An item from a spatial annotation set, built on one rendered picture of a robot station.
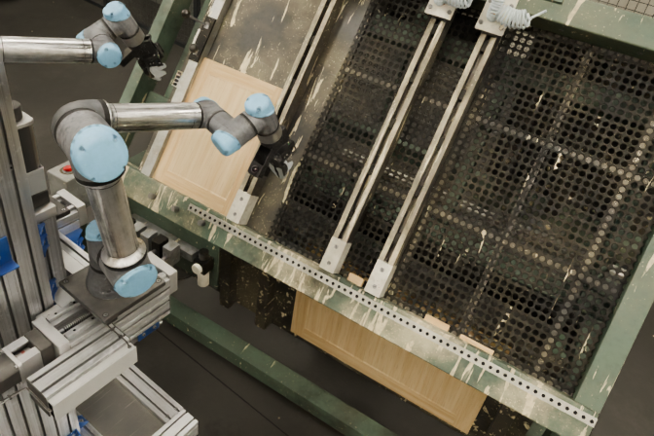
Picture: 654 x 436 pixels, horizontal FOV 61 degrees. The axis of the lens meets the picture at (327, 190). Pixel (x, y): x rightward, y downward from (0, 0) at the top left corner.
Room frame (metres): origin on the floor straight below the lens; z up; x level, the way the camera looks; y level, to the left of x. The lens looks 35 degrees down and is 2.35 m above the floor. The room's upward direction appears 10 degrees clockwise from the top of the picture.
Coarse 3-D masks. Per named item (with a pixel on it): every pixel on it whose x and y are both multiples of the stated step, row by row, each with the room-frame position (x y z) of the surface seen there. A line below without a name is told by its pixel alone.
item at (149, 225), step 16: (144, 208) 1.83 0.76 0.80; (144, 224) 1.80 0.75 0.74; (160, 224) 1.80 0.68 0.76; (176, 224) 1.76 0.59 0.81; (144, 240) 1.70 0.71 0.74; (160, 240) 1.69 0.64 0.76; (176, 240) 1.73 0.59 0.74; (192, 240) 1.72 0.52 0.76; (160, 256) 1.67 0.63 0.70; (176, 256) 1.67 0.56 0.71; (192, 256) 1.66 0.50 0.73; (208, 256) 1.66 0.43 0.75; (192, 272) 1.72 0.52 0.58; (208, 272) 1.64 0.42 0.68
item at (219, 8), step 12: (216, 0) 2.36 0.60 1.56; (228, 0) 2.37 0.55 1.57; (216, 12) 2.33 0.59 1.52; (216, 24) 2.30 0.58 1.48; (204, 48) 2.24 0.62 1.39; (192, 60) 2.21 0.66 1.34; (192, 72) 2.18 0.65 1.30; (180, 84) 2.16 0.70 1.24; (192, 84) 2.17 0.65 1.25; (180, 96) 2.12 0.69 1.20; (168, 132) 2.03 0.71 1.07; (156, 144) 2.01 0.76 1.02; (156, 156) 1.97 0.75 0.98; (144, 168) 1.95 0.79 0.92
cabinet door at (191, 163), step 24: (216, 72) 2.17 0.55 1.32; (240, 72) 2.15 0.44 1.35; (192, 96) 2.13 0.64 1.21; (216, 96) 2.11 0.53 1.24; (240, 96) 2.08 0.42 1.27; (168, 144) 2.02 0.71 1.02; (192, 144) 2.00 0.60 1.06; (168, 168) 1.95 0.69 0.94; (192, 168) 1.93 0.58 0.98; (216, 168) 1.90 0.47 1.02; (240, 168) 1.88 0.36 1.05; (192, 192) 1.86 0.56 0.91; (216, 192) 1.84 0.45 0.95
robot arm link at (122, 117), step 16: (64, 112) 1.08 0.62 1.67; (112, 112) 1.18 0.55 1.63; (128, 112) 1.22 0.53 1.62; (144, 112) 1.24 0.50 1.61; (160, 112) 1.27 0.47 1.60; (176, 112) 1.31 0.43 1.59; (192, 112) 1.34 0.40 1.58; (208, 112) 1.37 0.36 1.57; (128, 128) 1.20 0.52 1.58; (144, 128) 1.23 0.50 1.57; (160, 128) 1.27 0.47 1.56; (176, 128) 1.30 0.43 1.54; (192, 128) 1.34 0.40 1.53; (208, 128) 1.35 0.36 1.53
